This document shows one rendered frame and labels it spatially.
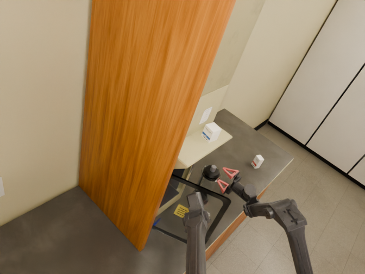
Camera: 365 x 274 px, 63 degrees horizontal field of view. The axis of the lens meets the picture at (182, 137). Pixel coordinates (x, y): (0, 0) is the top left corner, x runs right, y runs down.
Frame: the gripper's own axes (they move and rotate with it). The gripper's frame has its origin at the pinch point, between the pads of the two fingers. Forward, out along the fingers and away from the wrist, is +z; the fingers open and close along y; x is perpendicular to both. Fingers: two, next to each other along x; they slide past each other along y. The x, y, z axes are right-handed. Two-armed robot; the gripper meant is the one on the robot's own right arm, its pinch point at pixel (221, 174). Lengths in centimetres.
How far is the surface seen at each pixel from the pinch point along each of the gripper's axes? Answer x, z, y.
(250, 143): -74, 13, -28
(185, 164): 40, 2, 32
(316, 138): -266, -12, -103
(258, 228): -97, -27, -123
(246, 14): 17, 12, 82
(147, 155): 48, 13, 32
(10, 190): 82, 55, -5
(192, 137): 25.9, 10.1, 32.3
